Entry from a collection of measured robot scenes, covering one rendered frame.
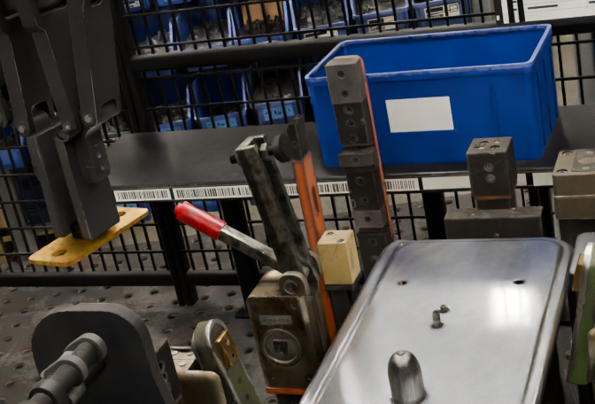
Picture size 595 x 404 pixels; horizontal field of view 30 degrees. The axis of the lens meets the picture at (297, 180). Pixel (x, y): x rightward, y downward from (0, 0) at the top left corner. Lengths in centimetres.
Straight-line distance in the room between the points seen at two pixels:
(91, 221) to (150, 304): 130
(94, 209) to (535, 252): 67
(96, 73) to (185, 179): 93
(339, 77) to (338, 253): 26
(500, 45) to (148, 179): 54
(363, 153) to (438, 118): 11
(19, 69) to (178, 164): 96
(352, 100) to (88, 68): 76
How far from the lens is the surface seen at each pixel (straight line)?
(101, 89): 68
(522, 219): 137
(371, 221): 146
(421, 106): 145
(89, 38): 66
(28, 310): 212
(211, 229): 118
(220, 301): 195
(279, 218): 113
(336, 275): 124
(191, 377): 103
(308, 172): 123
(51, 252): 72
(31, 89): 72
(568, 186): 133
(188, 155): 168
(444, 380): 108
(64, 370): 86
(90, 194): 71
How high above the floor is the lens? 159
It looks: 22 degrees down
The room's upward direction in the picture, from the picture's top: 12 degrees counter-clockwise
